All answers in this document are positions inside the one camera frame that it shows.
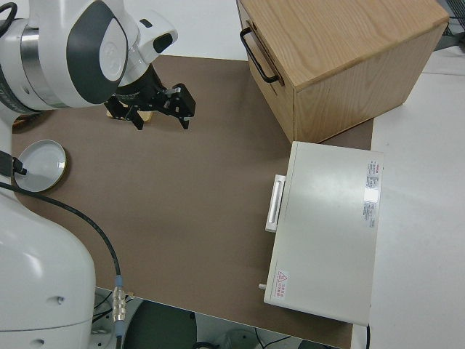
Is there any white toaster oven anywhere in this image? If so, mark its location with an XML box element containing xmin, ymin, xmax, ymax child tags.
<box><xmin>258</xmin><ymin>140</ymin><xmax>385</xmax><ymax>326</ymax></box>

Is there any dark gray round disc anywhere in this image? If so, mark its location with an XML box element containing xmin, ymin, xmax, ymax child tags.
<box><xmin>123</xmin><ymin>300</ymin><xmax>199</xmax><ymax>349</ymax></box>

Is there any wooden mug tree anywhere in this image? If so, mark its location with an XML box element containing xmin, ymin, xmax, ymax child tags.
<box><xmin>106</xmin><ymin>110</ymin><xmax>154</xmax><ymax>124</ymax></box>

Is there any black cabinet handle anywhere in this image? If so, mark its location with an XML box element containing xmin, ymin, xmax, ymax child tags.
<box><xmin>239</xmin><ymin>28</ymin><xmax>285</xmax><ymax>87</ymax></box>

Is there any gray round plate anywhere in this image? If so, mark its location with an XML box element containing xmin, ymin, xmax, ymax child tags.
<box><xmin>12</xmin><ymin>139</ymin><xmax>70</xmax><ymax>193</ymax></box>

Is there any wooden cabinet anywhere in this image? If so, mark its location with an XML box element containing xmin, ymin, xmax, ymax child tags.
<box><xmin>235</xmin><ymin>0</ymin><xmax>450</xmax><ymax>145</ymax></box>

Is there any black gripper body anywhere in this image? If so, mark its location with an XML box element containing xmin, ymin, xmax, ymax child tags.
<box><xmin>115</xmin><ymin>67</ymin><xmax>174</xmax><ymax>114</ymax></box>

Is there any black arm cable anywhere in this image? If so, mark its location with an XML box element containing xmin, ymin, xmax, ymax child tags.
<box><xmin>0</xmin><ymin>182</ymin><xmax>127</xmax><ymax>345</ymax></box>

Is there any brown table mat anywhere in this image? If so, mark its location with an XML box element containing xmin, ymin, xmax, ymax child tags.
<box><xmin>10</xmin><ymin>54</ymin><xmax>375</xmax><ymax>349</ymax></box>

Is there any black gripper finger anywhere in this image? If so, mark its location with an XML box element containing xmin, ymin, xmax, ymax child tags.
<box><xmin>165</xmin><ymin>83</ymin><xmax>198</xmax><ymax>131</ymax></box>
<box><xmin>104</xmin><ymin>97</ymin><xmax>147</xmax><ymax>132</ymax></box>
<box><xmin>0</xmin><ymin>150</ymin><xmax>28</xmax><ymax>177</ymax></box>

